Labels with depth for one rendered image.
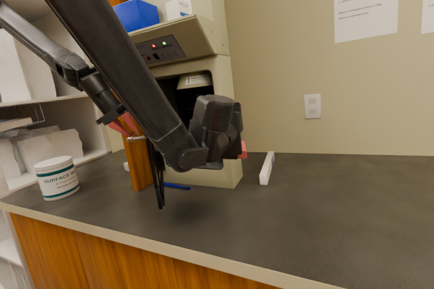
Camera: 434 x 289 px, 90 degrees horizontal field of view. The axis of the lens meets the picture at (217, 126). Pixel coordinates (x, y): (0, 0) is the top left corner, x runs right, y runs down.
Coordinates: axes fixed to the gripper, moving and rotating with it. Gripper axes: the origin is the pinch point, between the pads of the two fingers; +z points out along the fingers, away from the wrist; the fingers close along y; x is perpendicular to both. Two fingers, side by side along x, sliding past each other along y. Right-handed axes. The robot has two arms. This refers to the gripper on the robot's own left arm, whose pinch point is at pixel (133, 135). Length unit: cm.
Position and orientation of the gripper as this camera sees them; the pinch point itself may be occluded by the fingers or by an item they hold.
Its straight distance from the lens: 70.1
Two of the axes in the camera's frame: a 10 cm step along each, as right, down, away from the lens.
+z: 5.3, 8.1, 2.7
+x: 2.5, 1.6, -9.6
